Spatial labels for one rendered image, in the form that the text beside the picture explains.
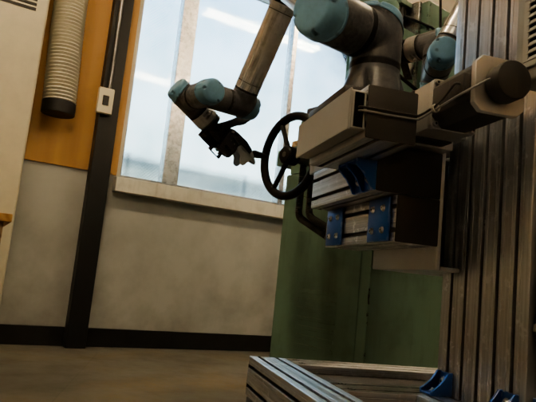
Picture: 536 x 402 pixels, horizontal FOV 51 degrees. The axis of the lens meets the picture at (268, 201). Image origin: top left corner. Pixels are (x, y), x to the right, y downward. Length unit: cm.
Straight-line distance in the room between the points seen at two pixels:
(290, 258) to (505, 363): 111
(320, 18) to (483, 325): 67
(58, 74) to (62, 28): 22
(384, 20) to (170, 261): 207
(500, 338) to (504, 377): 6
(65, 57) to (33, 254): 94
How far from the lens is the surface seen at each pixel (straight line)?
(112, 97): 296
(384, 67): 129
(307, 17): 125
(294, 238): 200
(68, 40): 291
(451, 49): 155
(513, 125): 108
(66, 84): 283
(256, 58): 168
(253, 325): 332
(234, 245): 323
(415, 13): 235
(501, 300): 105
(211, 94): 162
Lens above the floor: 41
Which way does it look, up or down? 8 degrees up
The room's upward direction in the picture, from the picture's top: 6 degrees clockwise
